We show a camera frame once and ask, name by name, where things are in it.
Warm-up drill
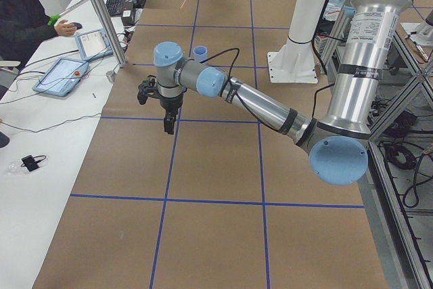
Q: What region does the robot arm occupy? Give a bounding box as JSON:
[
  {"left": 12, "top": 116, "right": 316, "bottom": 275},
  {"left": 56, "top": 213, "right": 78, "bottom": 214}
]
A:
[{"left": 154, "top": 0, "right": 413, "bottom": 185}]

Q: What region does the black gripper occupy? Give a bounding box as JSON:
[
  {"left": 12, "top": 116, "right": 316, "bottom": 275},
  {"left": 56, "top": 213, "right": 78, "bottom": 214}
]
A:
[{"left": 160, "top": 95, "right": 183, "bottom": 135}]

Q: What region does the operator's hand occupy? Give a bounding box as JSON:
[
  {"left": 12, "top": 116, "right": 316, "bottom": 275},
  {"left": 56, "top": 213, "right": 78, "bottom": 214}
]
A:
[{"left": 55, "top": 20, "right": 77, "bottom": 37}]

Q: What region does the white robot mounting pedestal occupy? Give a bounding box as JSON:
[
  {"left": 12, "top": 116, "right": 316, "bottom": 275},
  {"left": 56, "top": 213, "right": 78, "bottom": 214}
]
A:
[{"left": 267, "top": 0, "right": 325, "bottom": 84}]

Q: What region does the teach pendant near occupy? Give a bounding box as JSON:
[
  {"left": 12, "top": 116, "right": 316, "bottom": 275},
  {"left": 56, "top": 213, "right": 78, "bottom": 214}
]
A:
[{"left": 32, "top": 58, "right": 89, "bottom": 97}]

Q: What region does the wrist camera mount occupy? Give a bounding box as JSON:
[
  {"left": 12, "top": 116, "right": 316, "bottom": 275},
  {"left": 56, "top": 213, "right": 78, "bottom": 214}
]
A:
[{"left": 137, "top": 74, "right": 160, "bottom": 105}]

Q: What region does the aluminium frame post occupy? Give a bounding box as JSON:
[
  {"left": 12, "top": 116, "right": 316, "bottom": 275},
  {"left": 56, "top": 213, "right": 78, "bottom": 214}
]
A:
[{"left": 90, "top": 0, "right": 127, "bottom": 68}]

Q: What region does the small black device with cable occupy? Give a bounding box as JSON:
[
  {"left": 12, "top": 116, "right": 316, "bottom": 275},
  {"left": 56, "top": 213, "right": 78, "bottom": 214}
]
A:
[{"left": 21, "top": 155, "right": 47, "bottom": 172}]

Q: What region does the black computer mouse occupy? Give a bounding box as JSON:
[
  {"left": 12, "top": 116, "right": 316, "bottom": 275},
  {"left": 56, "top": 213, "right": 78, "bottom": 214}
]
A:
[{"left": 71, "top": 22, "right": 83, "bottom": 30}]

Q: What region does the seated person in black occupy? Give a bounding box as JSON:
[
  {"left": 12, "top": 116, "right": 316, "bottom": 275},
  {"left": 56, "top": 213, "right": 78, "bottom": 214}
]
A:
[{"left": 1, "top": 0, "right": 58, "bottom": 69}]

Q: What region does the light blue plastic cup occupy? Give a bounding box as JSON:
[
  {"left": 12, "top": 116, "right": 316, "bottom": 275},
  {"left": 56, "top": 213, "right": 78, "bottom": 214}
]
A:
[{"left": 192, "top": 45, "right": 208, "bottom": 62}]

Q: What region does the teach pendant far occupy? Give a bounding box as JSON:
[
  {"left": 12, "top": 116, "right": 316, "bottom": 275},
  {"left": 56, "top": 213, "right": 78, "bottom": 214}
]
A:
[{"left": 74, "top": 28, "right": 113, "bottom": 62}]

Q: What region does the teach pendant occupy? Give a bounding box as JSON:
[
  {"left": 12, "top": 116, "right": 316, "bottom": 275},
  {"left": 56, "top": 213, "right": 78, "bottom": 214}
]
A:
[
  {"left": 32, "top": 58, "right": 89, "bottom": 97},
  {"left": 74, "top": 28, "right": 113, "bottom": 62}
]

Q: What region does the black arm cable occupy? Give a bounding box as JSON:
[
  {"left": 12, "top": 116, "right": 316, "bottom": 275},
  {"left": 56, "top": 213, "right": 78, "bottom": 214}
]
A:
[{"left": 206, "top": 47, "right": 281, "bottom": 134}]

